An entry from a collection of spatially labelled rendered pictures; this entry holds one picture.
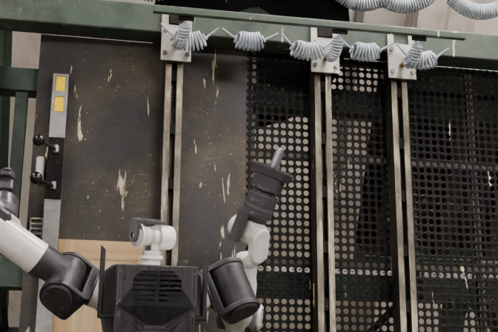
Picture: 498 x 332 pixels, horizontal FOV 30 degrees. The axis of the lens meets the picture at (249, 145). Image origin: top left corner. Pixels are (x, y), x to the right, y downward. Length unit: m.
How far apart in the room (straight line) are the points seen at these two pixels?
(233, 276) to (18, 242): 0.57
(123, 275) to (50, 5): 1.14
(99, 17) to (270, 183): 0.87
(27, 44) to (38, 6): 1.94
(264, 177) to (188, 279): 0.47
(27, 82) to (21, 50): 1.90
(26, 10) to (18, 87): 0.25
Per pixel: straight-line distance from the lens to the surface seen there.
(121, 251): 2.98
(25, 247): 2.43
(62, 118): 3.06
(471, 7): 3.90
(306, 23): 3.05
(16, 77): 3.19
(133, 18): 3.13
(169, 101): 3.06
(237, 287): 2.48
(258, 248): 2.67
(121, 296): 2.31
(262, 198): 2.64
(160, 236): 2.51
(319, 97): 3.17
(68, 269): 2.45
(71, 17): 3.12
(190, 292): 2.33
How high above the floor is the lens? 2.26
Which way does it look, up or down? 13 degrees down
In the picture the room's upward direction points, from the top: 6 degrees clockwise
